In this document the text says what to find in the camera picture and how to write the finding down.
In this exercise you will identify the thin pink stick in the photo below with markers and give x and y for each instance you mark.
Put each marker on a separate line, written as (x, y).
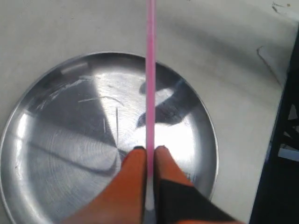
(150, 67)

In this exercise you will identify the round steel plate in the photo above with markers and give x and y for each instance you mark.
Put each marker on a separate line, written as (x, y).
(68, 134)

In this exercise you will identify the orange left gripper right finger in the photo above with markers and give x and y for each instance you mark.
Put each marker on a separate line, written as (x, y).
(177, 201)

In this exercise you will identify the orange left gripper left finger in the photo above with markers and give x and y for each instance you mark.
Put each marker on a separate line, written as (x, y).
(123, 199)

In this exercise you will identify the black metal stand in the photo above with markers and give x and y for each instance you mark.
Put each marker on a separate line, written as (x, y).
(277, 196)

